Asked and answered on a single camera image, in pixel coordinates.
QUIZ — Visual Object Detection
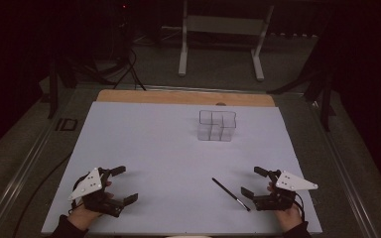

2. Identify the clear plastic organizer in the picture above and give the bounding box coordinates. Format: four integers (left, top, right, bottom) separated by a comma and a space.
196, 109, 238, 143

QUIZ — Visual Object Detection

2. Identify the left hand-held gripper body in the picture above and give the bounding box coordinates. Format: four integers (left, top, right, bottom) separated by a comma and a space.
67, 167, 126, 218

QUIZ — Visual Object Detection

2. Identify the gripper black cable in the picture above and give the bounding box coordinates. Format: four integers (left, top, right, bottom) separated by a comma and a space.
294, 192, 308, 223
68, 172, 92, 216

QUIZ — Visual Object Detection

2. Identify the wooden table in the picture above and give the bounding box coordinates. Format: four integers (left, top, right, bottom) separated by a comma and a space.
95, 88, 277, 108

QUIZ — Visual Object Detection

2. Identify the person's right hand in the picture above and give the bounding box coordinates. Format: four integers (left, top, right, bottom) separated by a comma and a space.
266, 181, 304, 233

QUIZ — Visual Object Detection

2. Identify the white metal stand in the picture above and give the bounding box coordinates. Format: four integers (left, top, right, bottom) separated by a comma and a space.
177, 0, 276, 82

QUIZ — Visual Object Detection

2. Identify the white table mat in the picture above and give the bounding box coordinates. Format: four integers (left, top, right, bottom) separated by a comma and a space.
41, 100, 323, 237

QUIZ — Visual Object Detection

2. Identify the aluminium frame rail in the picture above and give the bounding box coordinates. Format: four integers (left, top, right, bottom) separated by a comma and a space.
302, 92, 381, 238
0, 88, 80, 238

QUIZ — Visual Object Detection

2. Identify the person's left hand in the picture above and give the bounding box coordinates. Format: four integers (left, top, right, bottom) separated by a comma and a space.
66, 179, 115, 232

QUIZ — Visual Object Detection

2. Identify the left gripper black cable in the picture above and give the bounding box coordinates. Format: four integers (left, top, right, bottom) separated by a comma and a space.
68, 172, 92, 216

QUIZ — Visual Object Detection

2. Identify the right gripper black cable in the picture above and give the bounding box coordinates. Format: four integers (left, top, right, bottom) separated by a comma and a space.
294, 192, 308, 223

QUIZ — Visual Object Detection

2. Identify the thin black brush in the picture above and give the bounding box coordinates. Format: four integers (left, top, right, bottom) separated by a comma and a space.
210, 177, 252, 213

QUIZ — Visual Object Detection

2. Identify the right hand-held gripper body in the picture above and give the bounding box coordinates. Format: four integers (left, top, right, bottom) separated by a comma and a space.
253, 170, 319, 212

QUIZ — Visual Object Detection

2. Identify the black tripod stand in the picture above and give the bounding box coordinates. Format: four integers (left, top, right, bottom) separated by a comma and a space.
267, 63, 337, 133
47, 58, 78, 121

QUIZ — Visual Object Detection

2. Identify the black floor cable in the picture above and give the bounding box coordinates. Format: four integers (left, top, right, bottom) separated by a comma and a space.
11, 152, 73, 238

